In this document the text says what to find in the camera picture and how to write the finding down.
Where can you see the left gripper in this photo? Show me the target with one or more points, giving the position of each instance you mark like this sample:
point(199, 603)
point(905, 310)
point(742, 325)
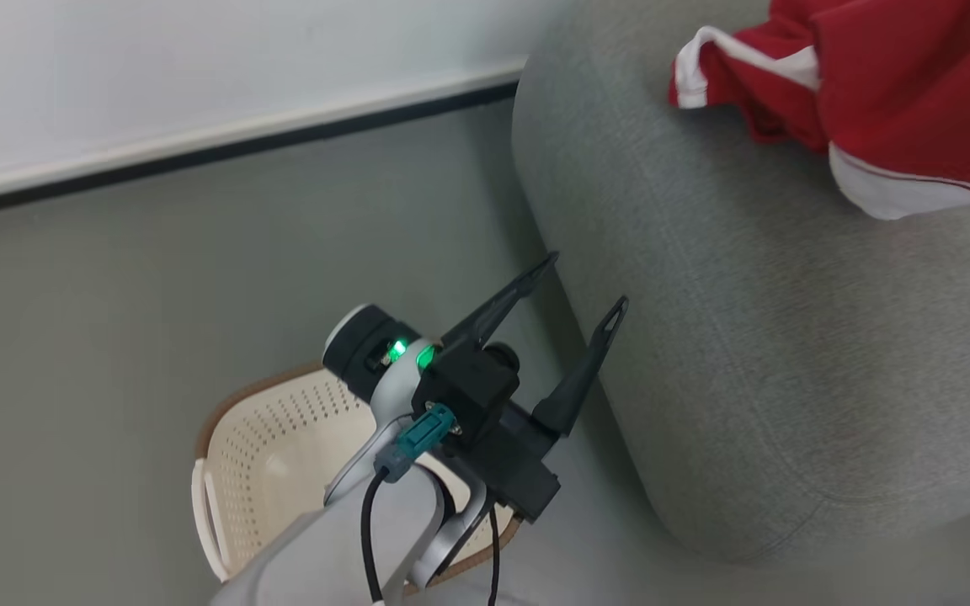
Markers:
point(510, 459)

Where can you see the red and white garment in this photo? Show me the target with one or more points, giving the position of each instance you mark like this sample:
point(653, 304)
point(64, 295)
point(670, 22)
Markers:
point(898, 84)

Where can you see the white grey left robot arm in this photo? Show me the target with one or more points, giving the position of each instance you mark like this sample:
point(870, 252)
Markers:
point(317, 555)

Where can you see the grey fabric sofa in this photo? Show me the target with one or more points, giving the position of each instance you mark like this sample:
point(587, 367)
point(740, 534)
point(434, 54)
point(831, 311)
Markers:
point(788, 353)

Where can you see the cream perforated laundry basket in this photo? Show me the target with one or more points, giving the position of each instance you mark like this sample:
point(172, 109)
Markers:
point(274, 454)

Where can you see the white and black baseboard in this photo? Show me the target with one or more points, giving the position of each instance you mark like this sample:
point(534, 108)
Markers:
point(199, 151)

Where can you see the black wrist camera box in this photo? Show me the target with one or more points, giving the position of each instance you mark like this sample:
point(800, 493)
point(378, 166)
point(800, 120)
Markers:
point(468, 383)

